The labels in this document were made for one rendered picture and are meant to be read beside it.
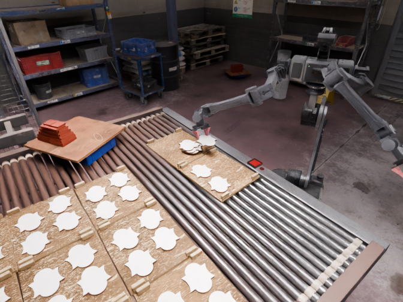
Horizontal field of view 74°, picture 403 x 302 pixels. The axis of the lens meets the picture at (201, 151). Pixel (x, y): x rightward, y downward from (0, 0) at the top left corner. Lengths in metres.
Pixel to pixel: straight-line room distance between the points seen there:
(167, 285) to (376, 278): 1.88
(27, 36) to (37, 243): 4.34
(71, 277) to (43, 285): 0.11
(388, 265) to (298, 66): 1.80
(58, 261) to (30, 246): 0.18
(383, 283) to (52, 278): 2.31
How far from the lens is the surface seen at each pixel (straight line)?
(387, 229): 3.15
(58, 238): 1.57
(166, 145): 2.06
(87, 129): 2.24
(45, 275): 1.45
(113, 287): 1.31
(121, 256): 1.39
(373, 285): 2.67
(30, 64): 5.51
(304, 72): 2.07
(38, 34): 5.58
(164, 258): 1.34
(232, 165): 1.84
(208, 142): 1.86
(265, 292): 1.29
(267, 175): 1.82
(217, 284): 1.26
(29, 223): 1.72
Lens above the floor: 2.03
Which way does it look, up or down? 34 degrees down
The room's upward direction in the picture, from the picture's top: 1 degrees counter-clockwise
